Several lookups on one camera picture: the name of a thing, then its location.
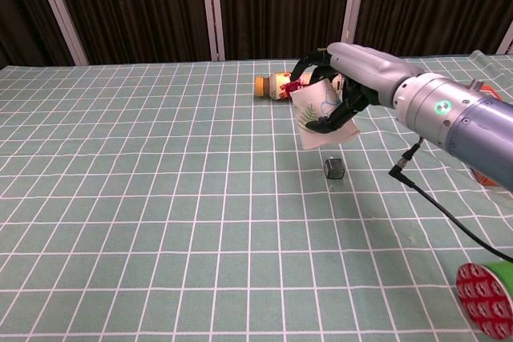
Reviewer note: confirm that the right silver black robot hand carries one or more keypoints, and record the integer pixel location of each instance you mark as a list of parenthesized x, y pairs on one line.
[(368, 73)]

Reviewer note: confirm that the white paper cup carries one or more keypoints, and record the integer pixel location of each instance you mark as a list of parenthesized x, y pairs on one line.
[(310, 97)]

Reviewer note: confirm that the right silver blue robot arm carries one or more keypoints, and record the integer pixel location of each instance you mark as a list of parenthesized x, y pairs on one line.
[(473, 125)]

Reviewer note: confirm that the dark curtain panel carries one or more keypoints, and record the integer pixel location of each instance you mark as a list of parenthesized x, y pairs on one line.
[(433, 5), (140, 9), (280, 9), (20, 13)]

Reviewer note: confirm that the red label drink bottle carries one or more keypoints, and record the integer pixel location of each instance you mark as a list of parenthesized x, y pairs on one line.
[(272, 85)]

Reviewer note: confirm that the orange cardboard box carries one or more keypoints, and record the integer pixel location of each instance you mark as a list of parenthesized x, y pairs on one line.
[(487, 179)]

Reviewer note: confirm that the green chips can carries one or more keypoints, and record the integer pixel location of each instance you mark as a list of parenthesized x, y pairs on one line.
[(481, 298)]

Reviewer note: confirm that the green checkered tablecloth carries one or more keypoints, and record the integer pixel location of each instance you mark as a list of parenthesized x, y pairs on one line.
[(120, 198)]

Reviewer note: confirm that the white partition post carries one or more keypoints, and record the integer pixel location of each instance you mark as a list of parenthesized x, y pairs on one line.
[(354, 1), (212, 9), (60, 9), (506, 41)]

